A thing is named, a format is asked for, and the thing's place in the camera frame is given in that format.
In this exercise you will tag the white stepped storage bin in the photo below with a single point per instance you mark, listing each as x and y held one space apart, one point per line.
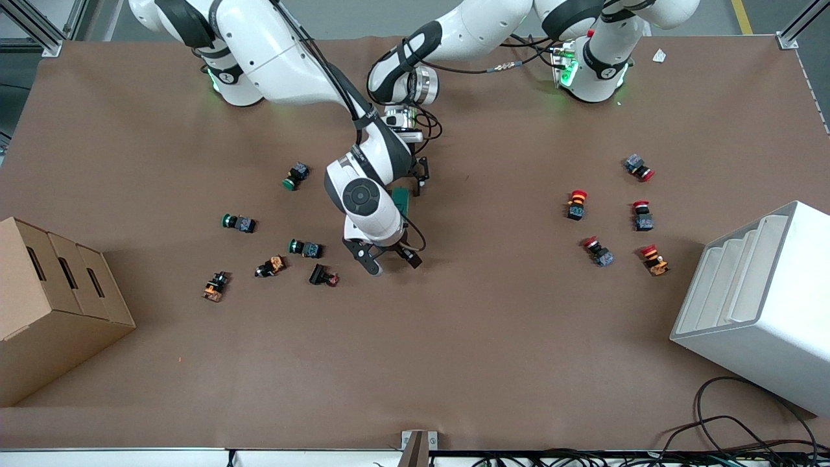
765 337

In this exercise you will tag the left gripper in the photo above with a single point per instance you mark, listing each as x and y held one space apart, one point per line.
420 170

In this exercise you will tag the green button switch blue block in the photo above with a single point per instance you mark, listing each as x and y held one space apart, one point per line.
241 224
308 249
297 175

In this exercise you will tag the aluminium frame post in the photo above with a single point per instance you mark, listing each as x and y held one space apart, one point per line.
32 29
794 35

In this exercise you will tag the brown cardboard box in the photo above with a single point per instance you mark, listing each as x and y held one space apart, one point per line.
58 324

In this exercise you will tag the black switch red contact block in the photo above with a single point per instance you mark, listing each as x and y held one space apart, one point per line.
319 275

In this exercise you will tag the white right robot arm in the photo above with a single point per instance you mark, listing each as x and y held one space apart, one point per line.
272 52

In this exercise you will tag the red button switch orange body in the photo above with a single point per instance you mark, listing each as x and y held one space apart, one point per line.
656 263

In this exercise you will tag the black button switch orange body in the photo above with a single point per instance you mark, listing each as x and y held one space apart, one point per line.
214 290
272 265

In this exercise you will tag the white paper scrap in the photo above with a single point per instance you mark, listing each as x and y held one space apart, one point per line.
659 56

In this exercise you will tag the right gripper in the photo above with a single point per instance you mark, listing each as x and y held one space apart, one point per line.
410 256

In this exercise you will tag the red button switch blue block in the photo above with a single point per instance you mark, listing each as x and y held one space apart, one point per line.
600 254
635 164
643 220

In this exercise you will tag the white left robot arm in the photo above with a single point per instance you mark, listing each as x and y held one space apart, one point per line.
467 29

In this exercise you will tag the metal table edge bracket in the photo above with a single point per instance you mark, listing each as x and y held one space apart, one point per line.
415 451

